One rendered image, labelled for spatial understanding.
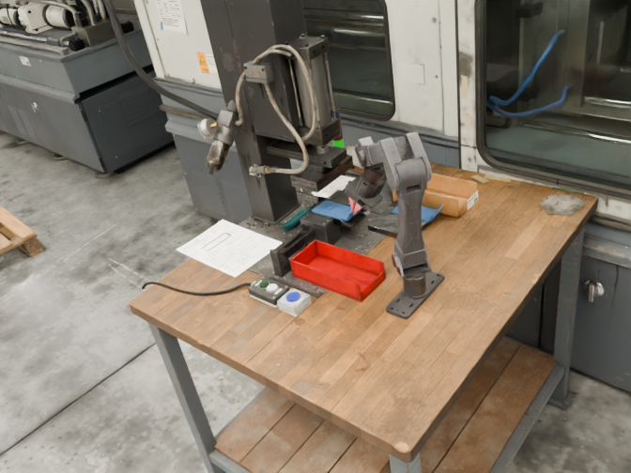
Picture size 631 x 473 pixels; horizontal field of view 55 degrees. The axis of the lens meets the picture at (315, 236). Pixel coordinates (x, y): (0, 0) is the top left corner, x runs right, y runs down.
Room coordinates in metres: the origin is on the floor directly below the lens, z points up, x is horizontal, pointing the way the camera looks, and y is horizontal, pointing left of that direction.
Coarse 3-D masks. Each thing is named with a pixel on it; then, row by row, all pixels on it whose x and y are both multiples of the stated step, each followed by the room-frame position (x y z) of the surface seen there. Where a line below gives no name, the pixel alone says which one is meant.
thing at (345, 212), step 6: (324, 204) 1.69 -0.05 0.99; (330, 204) 1.68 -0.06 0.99; (336, 204) 1.68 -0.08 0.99; (312, 210) 1.66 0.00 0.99; (318, 210) 1.65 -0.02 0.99; (324, 210) 1.65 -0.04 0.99; (330, 210) 1.64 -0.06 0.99; (336, 210) 1.63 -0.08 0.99; (342, 210) 1.63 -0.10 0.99; (348, 210) 1.62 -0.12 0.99; (360, 210) 1.61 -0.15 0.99; (336, 216) 1.60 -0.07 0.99; (342, 216) 1.59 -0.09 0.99; (348, 216) 1.56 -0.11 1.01
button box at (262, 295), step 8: (264, 280) 1.43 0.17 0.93; (272, 280) 1.42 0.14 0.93; (144, 288) 1.61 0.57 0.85; (176, 288) 1.50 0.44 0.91; (232, 288) 1.44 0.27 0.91; (248, 288) 1.40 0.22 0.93; (256, 288) 1.40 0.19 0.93; (264, 288) 1.38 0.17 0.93; (280, 288) 1.37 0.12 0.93; (288, 288) 1.37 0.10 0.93; (256, 296) 1.38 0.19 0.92; (264, 296) 1.36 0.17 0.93; (272, 296) 1.35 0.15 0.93; (280, 296) 1.35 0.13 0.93; (272, 304) 1.34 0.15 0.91
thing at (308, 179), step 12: (276, 144) 1.81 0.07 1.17; (288, 144) 1.80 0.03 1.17; (288, 156) 1.72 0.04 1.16; (300, 156) 1.69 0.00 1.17; (312, 156) 1.65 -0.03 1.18; (324, 156) 1.64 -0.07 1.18; (336, 156) 1.63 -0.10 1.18; (348, 156) 1.69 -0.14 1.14; (312, 168) 1.64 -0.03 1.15; (324, 168) 1.63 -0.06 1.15; (336, 168) 1.64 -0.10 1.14; (348, 168) 1.67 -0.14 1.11; (300, 180) 1.61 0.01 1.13; (312, 180) 1.58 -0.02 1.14; (324, 180) 1.59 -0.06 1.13
